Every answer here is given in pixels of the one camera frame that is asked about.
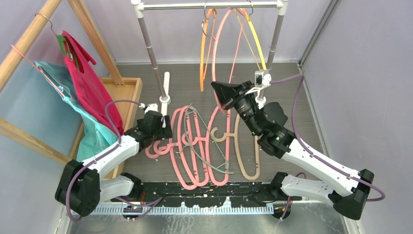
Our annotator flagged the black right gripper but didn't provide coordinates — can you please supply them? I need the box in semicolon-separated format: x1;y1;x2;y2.
212;80;263;136

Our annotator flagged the thin pink hanger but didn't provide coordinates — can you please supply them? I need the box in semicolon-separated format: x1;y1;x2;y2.
11;44;66;98
202;8;243;115

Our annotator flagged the grey-green thin hanger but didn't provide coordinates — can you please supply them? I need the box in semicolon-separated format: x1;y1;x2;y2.
183;103;234;175

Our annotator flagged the yellow thin hanger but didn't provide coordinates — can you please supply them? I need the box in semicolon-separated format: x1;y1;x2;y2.
234;8;267;70

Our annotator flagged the orange thin hanger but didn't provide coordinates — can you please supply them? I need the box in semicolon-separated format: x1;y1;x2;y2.
199;7;217;92

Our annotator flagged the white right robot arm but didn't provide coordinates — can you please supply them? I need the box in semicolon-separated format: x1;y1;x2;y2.
211;81;375;220

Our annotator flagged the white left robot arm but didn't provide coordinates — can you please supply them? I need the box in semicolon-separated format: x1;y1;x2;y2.
55;110;173;217

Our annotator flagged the pink plastic hanger left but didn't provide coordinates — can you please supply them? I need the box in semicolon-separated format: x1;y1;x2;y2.
145;108;202;190

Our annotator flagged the pink plastic hanger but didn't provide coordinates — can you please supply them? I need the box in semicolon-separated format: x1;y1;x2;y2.
156;105;210;188
145;108;202;190
183;106;229;187

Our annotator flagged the pink plastic hanger middle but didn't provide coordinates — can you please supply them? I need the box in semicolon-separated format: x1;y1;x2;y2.
156;105;210;188

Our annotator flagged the beige plastic hanger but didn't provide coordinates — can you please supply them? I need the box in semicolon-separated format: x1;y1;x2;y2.
210;112;261;181

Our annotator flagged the pink plastic hanger right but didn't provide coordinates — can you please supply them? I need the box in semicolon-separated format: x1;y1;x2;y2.
183;106;229;187

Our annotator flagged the white metal clothes rack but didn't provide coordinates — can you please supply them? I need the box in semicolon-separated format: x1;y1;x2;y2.
131;0;289;115

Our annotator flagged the teal garment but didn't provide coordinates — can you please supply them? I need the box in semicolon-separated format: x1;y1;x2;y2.
35;61;118;161

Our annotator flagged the red garment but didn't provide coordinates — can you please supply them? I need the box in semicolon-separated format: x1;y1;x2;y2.
62;31;124;134

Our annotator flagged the green hanger with metal hook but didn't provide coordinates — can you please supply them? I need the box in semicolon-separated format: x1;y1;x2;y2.
35;13;79;69

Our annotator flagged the thin pink hanger on wood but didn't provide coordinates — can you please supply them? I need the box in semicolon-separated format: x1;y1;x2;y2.
11;44;66;98

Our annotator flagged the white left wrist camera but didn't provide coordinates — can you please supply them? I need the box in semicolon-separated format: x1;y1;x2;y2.
138;103;159;114

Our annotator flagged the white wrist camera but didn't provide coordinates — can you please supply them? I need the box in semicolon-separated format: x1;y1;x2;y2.
138;103;159;114
246;70;272;94

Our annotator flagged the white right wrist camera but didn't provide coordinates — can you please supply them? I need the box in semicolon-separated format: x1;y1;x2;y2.
246;70;272;94

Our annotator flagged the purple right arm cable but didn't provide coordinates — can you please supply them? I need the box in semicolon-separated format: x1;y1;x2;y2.
269;74;386;202

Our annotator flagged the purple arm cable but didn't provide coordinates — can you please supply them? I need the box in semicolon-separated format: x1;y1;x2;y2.
65;100;144;223
269;74;386;202

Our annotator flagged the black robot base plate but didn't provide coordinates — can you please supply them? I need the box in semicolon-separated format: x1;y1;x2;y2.
123;182;286;208

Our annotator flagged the slotted cable duct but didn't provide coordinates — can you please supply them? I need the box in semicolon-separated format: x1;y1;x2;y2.
91;204;274;215

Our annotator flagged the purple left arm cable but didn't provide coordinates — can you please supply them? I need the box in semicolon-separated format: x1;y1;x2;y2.
65;100;144;223

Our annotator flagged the wooden clothes rack frame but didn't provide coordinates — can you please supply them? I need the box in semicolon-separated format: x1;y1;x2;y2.
0;0;125;165

